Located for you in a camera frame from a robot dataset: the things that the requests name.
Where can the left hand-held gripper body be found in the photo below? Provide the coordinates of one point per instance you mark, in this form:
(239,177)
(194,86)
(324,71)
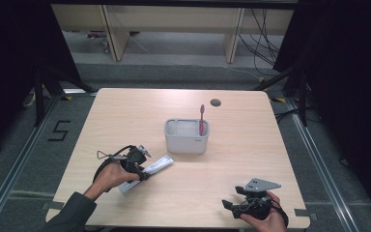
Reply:
(135,156)

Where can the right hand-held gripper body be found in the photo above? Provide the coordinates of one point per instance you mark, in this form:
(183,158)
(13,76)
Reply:
(257,206)

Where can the white toothpaste tube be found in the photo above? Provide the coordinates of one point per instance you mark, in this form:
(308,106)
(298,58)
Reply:
(161,163)

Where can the grey plastic holder box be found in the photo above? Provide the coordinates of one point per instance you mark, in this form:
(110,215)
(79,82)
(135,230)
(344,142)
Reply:
(185,143)

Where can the pink toothbrush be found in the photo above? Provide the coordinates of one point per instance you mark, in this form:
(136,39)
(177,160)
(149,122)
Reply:
(202,122)

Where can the person's right hand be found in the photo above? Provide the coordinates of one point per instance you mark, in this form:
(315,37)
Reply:
(270,225)

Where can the person's left hand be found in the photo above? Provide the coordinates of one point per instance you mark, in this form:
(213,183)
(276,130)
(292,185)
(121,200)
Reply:
(109,177)

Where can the yellow black floor tape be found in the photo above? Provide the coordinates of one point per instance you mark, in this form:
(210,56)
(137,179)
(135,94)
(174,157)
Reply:
(66,97)
(278,100)

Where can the black metal stand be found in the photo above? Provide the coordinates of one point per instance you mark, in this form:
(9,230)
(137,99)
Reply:
(39,96)
(302,96)

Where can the small red item under desk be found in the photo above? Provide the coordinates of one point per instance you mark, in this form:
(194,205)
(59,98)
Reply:
(105,45)

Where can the beige wooden desk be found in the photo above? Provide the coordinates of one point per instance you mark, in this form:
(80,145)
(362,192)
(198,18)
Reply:
(174,19)

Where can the black curtain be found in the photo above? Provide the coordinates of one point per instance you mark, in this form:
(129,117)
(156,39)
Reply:
(351,80)
(9,64)

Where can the aluminium floor rail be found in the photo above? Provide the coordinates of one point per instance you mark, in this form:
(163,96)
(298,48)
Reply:
(322,174)
(16,167)

